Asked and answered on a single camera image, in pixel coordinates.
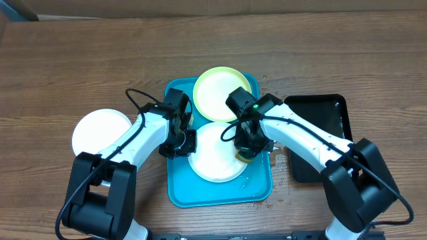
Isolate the white plate with stain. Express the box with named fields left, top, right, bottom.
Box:
left=188, top=122, right=248, bottom=183

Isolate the yellow-green plate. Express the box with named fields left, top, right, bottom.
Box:
left=193, top=67, right=252, bottom=122

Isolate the pale pink plate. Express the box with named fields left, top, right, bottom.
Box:
left=71, top=109, right=132, bottom=156

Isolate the green yellow sponge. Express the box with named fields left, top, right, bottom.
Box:
left=235, top=151, right=254, bottom=164

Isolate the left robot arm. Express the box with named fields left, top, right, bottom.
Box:
left=55, top=88, right=196, bottom=239

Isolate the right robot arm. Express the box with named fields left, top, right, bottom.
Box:
left=226, top=87, right=399, bottom=239

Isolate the teal plastic tray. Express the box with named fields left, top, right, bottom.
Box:
left=163, top=73, right=274, bottom=209

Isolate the black rectangular tray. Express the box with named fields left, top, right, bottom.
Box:
left=284, top=94, right=353, bottom=183

